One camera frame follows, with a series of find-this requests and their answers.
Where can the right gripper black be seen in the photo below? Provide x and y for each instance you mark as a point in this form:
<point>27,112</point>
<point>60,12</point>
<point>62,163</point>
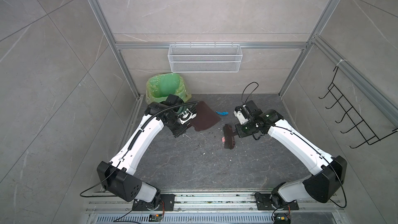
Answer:
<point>241,134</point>

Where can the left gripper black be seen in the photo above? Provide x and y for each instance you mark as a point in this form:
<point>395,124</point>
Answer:
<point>178,131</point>

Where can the dark brown hand brush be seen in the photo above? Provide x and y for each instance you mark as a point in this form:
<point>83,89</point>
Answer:
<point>229,135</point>

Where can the dark brown dustpan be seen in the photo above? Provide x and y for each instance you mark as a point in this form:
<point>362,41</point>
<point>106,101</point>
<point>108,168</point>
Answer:
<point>205,118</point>

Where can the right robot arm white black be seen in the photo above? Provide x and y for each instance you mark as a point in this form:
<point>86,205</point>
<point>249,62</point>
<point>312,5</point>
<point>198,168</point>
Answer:
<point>327,173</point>

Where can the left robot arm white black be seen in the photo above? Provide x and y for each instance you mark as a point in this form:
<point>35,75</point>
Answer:
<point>118,175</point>

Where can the blue paper scrap back left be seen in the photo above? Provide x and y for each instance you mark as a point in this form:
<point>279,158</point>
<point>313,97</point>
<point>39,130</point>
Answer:
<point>222,113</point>

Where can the green trash bin with liner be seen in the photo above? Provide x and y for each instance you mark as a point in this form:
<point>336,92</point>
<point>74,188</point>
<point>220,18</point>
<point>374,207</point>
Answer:
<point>159,87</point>

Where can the white wire mesh basket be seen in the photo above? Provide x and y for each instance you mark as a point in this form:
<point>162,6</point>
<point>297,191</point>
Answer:
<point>209,58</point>

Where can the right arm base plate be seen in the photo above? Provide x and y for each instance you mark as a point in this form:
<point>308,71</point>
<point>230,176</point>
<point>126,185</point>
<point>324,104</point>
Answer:
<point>268,202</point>

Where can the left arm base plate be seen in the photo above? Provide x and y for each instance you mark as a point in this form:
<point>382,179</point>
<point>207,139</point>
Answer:
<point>166,202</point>

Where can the aluminium mounting rail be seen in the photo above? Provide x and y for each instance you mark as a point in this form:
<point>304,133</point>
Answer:
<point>219,206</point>

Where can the black wire hook rack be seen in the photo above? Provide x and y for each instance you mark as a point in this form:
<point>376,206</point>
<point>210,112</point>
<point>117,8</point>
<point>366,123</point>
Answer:
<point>358,123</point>

